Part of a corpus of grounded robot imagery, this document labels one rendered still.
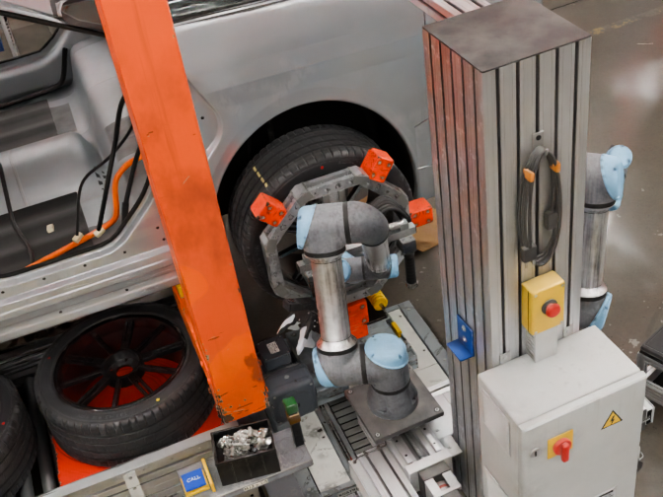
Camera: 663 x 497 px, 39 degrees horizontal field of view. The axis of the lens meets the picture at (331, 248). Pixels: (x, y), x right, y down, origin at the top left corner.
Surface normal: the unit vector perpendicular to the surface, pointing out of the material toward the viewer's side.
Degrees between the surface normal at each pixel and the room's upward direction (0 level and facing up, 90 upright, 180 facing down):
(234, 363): 90
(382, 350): 8
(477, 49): 0
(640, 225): 0
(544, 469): 90
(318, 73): 90
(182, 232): 90
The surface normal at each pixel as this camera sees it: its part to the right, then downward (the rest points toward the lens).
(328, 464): -0.13, -0.78
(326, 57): 0.37, 0.54
